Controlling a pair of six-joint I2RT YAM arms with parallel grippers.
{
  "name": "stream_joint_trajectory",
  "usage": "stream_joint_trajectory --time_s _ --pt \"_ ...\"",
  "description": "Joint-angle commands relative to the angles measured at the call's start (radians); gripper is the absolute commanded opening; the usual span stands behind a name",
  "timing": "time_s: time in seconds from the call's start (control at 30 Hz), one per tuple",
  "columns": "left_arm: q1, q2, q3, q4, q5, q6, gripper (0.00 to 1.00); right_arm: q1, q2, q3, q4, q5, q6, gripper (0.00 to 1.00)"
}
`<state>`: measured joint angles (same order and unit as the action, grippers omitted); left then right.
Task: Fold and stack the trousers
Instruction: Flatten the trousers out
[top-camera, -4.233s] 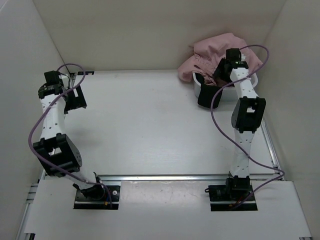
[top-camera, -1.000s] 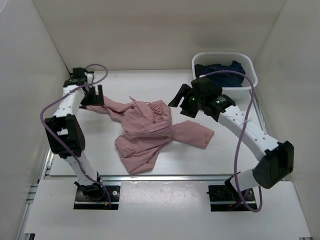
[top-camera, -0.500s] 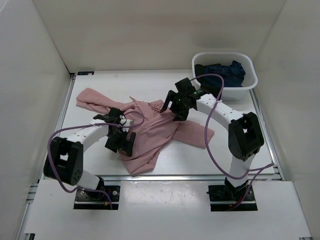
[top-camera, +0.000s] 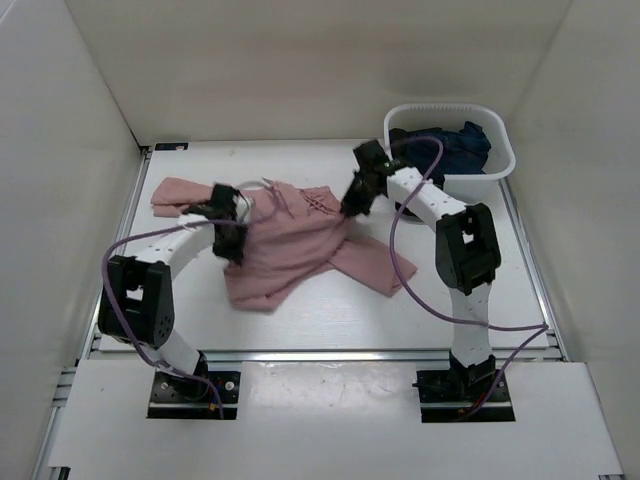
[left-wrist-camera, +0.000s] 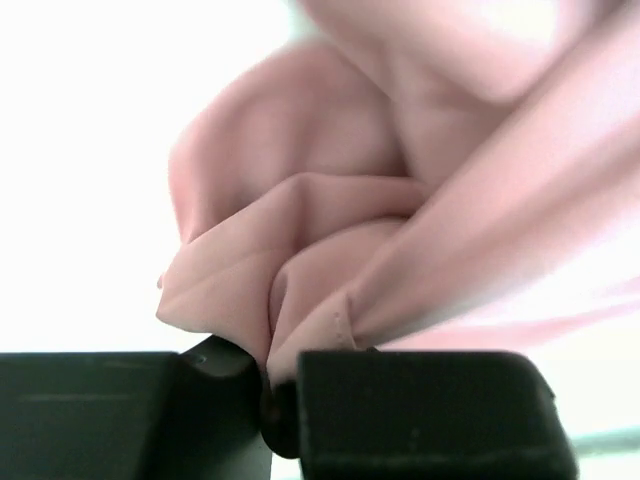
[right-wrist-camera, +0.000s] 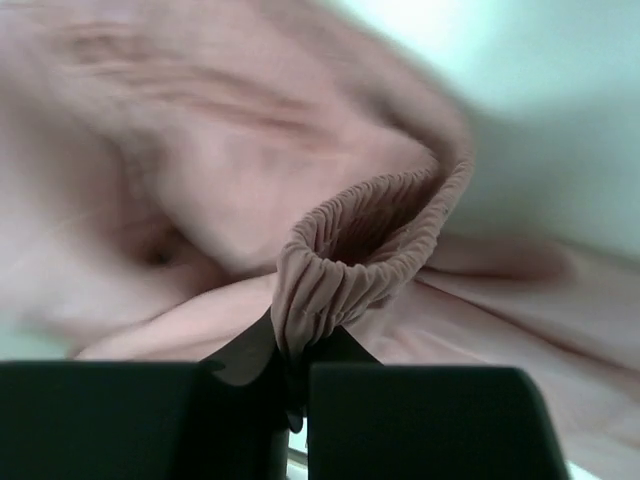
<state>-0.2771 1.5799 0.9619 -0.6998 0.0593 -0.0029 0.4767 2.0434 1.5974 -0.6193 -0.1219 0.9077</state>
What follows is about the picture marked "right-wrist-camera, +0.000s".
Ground pink trousers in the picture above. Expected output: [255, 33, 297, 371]
[1, 1, 639, 479]

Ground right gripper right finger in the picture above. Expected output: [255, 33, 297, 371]
[303, 329, 563, 479]

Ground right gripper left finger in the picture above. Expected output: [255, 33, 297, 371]
[1, 316, 288, 479]

